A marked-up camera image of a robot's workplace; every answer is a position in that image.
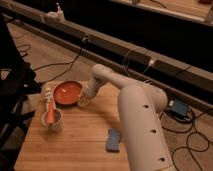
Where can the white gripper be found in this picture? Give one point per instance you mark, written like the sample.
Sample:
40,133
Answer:
89,91

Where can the white tube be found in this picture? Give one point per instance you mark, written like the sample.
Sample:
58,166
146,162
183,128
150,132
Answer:
47,95

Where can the blue power box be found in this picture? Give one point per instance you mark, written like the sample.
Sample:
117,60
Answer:
178,108

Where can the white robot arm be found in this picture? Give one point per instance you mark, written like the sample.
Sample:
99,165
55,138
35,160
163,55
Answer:
139,104

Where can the white device on rail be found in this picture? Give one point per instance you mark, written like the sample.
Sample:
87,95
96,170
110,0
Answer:
58,15

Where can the black tripod stand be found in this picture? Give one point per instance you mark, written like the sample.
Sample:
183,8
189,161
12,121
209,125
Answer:
17,80

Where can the blue sponge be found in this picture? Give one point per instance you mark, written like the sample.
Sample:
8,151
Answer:
113,140

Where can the orange carrot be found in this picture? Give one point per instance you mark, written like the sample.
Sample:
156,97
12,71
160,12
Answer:
50,118

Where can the white cup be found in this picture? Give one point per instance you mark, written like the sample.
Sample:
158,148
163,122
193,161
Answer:
56,125

